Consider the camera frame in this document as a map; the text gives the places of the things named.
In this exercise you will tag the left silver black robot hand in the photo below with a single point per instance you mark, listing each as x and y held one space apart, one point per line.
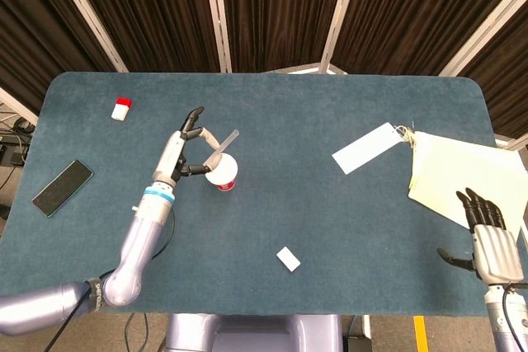
170 158

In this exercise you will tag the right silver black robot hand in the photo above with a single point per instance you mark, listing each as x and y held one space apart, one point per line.
495 253

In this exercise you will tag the transparent plastic straw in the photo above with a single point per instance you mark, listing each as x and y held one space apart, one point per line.
229 141

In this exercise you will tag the left lavender robot arm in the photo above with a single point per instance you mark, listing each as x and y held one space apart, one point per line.
138 245

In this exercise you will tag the lavender robot base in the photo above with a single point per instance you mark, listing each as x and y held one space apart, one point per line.
251 333

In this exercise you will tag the right lavender robot arm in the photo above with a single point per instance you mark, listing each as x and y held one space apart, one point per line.
505 319

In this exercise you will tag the red paper cup white lid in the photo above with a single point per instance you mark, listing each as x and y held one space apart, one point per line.
226 168

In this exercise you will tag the small red and white box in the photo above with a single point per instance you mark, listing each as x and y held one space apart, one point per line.
120 111

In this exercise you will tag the pale yellow paper bag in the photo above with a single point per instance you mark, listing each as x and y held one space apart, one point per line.
462 170

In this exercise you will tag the yellow floor tape strip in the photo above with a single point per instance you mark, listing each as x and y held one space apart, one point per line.
420 333

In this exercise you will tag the black smartphone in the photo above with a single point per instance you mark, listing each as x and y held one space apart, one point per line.
62 188

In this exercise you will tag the blue felt table cover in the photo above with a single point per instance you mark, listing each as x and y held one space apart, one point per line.
309 212

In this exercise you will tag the brown curtain screen panel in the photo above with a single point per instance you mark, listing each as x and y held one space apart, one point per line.
152 10
37 30
503 71
412 10
280 10

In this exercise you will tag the black floor box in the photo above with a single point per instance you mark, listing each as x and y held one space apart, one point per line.
358 344

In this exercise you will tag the white paper tag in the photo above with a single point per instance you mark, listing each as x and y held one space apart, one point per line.
365 149

